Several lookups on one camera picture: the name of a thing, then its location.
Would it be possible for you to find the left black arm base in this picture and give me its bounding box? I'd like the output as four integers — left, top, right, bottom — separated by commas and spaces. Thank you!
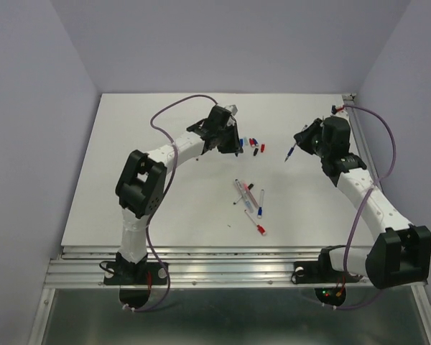
98, 260, 170, 313

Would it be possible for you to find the blue tipped white pen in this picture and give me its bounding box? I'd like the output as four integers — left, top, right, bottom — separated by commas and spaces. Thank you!
234, 179, 254, 213

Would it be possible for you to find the red transparent pen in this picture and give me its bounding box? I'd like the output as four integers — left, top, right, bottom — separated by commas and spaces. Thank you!
242, 182, 258, 209

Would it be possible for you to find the aluminium rail frame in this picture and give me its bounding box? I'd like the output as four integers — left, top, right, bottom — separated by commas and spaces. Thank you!
29, 246, 431, 344

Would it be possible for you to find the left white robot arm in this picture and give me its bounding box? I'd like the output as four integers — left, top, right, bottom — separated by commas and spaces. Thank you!
115, 105, 243, 283

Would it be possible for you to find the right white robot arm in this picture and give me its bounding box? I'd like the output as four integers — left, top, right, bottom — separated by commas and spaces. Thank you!
294, 116, 431, 290

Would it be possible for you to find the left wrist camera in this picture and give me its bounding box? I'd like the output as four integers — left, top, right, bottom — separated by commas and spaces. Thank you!
225, 104, 238, 116

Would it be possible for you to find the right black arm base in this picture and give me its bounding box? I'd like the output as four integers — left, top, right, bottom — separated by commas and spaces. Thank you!
291, 261, 361, 308

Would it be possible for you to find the black cap marker centre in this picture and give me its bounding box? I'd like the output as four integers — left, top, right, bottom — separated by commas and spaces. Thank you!
233, 183, 254, 205

